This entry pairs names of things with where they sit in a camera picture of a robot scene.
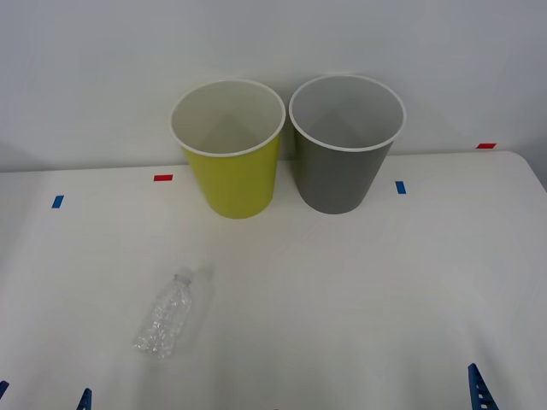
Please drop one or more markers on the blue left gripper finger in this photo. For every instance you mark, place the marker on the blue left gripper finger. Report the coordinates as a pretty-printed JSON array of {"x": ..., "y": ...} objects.
[
  {"x": 86, "y": 400},
  {"x": 3, "y": 386}
]

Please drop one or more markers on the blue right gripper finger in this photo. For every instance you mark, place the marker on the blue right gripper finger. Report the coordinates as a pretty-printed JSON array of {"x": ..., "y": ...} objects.
[{"x": 479, "y": 390}]

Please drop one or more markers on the clear plastic bottle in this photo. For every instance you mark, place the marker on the clear plastic bottle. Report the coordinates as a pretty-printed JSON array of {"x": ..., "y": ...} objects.
[{"x": 167, "y": 314}]

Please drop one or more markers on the grey plastic waste bin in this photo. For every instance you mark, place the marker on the grey plastic waste bin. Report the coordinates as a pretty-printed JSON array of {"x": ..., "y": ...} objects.
[{"x": 337, "y": 179}]

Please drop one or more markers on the yellow-green plastic waste bin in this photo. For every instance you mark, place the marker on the yellow-green plastic waste bin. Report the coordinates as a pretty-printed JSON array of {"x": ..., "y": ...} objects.
[{"x": 239, "y": 183}]

